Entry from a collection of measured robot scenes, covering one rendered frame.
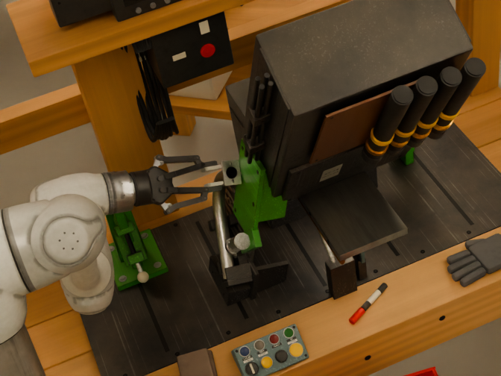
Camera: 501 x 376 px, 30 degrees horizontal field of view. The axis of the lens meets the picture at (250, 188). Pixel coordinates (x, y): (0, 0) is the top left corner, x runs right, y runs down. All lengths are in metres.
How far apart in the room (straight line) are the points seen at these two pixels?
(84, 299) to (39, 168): 2.20
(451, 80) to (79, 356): 1.09
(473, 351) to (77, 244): 2.04
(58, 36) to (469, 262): 1.04
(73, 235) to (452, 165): 1.34
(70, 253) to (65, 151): 2.83
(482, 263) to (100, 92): 0.96
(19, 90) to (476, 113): 2.57
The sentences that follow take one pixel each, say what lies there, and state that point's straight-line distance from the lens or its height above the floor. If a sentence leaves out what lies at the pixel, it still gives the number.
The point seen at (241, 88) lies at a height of 1.24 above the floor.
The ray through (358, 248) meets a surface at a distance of 1.95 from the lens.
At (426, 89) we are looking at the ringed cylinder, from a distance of 1.65.
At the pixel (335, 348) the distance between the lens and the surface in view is 2.08.
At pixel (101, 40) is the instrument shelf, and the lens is 1.94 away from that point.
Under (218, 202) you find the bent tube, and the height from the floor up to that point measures 1.08.
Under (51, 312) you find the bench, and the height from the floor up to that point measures 0.88.
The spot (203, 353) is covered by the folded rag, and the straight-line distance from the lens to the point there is 2.08.
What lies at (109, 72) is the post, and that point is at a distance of 2.13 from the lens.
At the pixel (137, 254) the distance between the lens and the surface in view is 2.22.
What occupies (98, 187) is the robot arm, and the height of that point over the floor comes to 1.31.
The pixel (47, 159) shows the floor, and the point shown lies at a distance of 4.14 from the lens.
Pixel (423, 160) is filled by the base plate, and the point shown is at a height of 0.90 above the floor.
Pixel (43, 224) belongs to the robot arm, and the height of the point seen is 1.69.
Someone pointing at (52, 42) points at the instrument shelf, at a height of 1.54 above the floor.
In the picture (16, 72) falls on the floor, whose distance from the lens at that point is 4.72.
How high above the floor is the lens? 2.59
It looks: 44 degrees down
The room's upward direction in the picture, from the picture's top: 11 degrees counter-clockwise
